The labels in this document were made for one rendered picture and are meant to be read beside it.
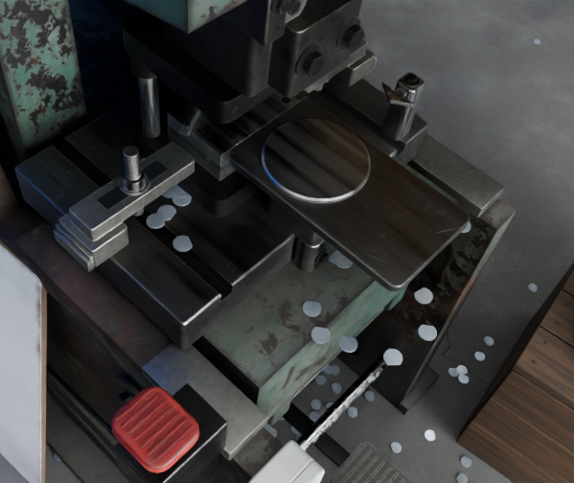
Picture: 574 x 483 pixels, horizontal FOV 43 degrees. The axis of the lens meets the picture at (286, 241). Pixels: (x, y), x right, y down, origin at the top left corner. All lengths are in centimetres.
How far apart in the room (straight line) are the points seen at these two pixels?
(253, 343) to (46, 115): 38
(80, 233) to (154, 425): 25
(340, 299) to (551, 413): 55
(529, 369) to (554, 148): 99
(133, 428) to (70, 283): 30
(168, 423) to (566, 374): 78
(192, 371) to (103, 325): 13
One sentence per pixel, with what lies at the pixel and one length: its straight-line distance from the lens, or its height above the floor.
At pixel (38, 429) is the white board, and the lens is 129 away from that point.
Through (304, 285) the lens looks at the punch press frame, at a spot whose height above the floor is 65.
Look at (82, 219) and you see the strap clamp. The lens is 81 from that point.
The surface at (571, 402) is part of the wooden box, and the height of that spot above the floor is 35.
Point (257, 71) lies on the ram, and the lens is 72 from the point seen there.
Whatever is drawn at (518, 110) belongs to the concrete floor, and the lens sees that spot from 221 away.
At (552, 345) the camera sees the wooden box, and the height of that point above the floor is 35.
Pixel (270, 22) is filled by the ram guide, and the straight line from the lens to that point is 63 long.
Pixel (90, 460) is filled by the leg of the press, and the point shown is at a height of 3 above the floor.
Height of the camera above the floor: 140
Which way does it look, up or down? 54 degrees down
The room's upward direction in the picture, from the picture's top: 10 degrees clockwise
